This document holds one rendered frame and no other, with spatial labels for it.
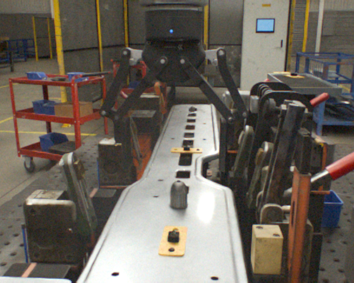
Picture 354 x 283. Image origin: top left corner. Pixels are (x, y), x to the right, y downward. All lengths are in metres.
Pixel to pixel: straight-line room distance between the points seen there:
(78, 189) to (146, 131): 0.72
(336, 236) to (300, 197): 0.87
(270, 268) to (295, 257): 0.04
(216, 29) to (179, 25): 8.03
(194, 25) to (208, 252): 0.31
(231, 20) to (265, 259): 8.08
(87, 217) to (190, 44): 0.33
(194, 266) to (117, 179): 0.49
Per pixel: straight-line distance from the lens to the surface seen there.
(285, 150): 0.54
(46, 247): 0.71
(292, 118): 0.53
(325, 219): 1.35
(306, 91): 1.08
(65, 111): 3.58
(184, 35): 0.49
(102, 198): 0.79
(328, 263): 1.18
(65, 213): 0.66
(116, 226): 0.66
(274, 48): 7.72
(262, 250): 0.51
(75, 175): 0.64
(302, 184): 0.45
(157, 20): 0.49
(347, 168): 0.58
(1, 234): 1.37
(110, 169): 0.99
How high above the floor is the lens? 1.31
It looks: 16 degrees down
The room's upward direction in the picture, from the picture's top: straight up
